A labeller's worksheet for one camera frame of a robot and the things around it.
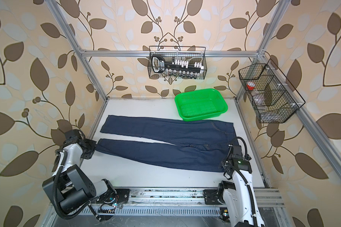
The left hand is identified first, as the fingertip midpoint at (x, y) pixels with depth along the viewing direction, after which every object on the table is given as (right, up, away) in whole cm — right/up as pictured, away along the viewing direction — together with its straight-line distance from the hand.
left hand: (94, 145), depth 84 cm
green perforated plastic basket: (+70, +27, +31) cm, 81 cm away
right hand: (+80, -12, -4) cm, 81 cm away
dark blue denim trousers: (+66, -2, +8) cm, 67 cm away
